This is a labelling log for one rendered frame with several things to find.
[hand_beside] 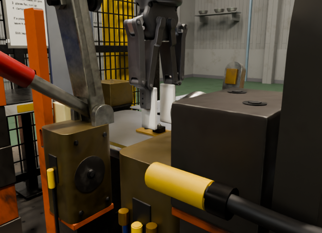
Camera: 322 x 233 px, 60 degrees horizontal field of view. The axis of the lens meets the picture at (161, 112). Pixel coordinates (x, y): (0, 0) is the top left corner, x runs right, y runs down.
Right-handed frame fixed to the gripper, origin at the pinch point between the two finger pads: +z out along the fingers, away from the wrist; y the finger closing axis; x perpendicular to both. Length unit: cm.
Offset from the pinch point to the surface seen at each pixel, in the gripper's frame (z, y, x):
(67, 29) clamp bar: -12.0, -16.7, 0.1
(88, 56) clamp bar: -8.9, -15.2, -1.8
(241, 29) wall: -71, 923, 396
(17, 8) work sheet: -20, 3, 54
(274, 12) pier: -115, 894, 279
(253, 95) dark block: -7.4, -20.6, -24.3
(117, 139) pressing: 4.7, -7.0, 2.9
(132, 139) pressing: 4.7, -5.3, 1.2
